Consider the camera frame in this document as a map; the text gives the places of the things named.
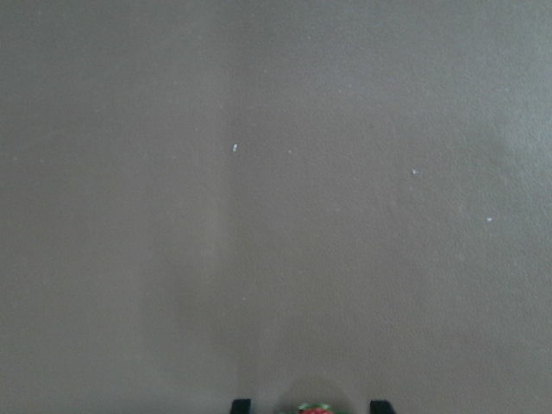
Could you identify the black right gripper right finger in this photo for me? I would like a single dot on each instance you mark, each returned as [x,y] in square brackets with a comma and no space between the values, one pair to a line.
[380,407]

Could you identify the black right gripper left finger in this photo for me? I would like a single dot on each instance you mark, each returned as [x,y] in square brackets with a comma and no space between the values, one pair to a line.
[241,406]

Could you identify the red strawberry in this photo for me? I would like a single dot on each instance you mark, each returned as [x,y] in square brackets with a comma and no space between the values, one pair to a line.
[317,408]

